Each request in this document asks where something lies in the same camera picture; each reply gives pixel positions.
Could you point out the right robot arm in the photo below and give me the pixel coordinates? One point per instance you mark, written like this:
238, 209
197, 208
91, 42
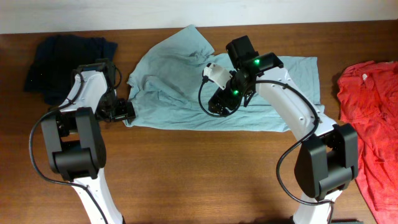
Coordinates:
328, 157

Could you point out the light blue t-shirt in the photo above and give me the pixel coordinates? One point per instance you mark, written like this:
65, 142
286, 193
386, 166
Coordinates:
167, 90

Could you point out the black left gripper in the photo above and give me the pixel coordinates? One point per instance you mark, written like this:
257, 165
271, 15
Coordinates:
125, 111

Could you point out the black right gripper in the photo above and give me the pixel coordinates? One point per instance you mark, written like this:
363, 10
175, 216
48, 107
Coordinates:
221, 94

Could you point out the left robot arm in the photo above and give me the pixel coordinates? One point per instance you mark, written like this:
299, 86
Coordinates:
73, 140

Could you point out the folded dark navy garment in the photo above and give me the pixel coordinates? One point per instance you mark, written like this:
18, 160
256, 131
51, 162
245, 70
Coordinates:
51, 71

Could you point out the red t-shirt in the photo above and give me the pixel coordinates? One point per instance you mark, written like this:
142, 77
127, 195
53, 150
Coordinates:
368, 101

